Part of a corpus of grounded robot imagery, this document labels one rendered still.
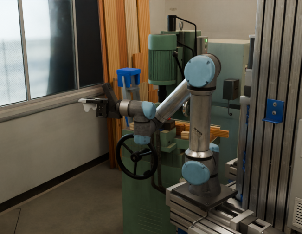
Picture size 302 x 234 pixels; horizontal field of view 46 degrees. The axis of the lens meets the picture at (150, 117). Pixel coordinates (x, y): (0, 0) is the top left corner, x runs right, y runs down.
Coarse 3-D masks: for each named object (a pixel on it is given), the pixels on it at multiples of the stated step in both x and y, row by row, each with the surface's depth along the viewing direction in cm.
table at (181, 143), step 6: (126, 132) 234; (132, 132) 232; (132, 138) 233; (174, 138) 218; (180, 138) 218; (216, 138) 219; (174, 144) 216; (180, 144) 217; (186, 144) 215; (216, 144) 220; (162, 150) 213; (168, 150) 211
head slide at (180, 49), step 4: (176, 48) 231; (180, 48) 234; (180, 52) 235; (180, 56) 235; (180, 60) 236; (176, 64) 233; (180, 64) 237; (176, 68) 234; (176, 72) 235; (180, 72) 239; (176, 76) 235; (180, 76) 240; (176, 80) 236; (180, 80) 240; (172, 84) 238; (176, 84) 237; (168, 88) 240; (172, 88) 239; (168, 92) 241; (180, 108) 247
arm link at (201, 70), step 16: (192, 64) 138; (208, 64) 135; (192, 80) 138; (208, 80) 136; (192, 96) 144; (208, 96) 142; (192, 112) 145; (208, 112) 144; (192, 128) 147; (208, 128) 146; (192, 144) 148; (208, 144) 149; (192, 160) 148; (208, 160) 148; (192, 176) 149; (208, 176) 148
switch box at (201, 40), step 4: (200, 36) 248; (204, 36) 248; (200, 40) 241; (204, 40) 242; (200, 44) 242; (204, 44) 243; (200, 48) 242; (204, 48) 244; (200, 52) 243; (204, 52) 245
